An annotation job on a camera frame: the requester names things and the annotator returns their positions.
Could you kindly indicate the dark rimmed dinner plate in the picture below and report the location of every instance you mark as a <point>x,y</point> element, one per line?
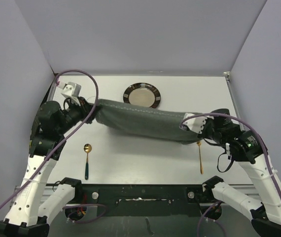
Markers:
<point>142,94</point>

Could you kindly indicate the gold fork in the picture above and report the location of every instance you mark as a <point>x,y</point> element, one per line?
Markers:
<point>200,157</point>

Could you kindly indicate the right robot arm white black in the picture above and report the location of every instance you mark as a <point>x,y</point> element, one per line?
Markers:
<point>247,149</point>

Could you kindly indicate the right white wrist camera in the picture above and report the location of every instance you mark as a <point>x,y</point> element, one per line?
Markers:
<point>196,125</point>

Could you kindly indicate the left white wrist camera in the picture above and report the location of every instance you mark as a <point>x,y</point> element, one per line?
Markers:
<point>70,91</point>

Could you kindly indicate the gold spoon green handle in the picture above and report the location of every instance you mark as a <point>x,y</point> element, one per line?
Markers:
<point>87,149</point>

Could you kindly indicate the aluminium frame rail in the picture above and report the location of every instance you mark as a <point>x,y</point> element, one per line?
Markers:
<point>48,191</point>

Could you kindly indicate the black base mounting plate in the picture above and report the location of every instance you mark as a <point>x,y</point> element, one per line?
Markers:
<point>144,200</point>

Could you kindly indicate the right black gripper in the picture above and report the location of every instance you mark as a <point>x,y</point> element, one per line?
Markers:
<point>203,133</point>

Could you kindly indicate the grey cloth placemat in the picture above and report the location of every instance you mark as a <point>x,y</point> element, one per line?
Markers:
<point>146,122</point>

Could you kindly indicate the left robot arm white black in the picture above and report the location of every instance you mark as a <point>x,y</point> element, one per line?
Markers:
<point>27,216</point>

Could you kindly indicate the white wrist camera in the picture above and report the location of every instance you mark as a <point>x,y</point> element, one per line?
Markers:
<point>196,125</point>
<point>70,91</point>

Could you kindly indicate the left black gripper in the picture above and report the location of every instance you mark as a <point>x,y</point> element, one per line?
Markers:
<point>85,108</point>

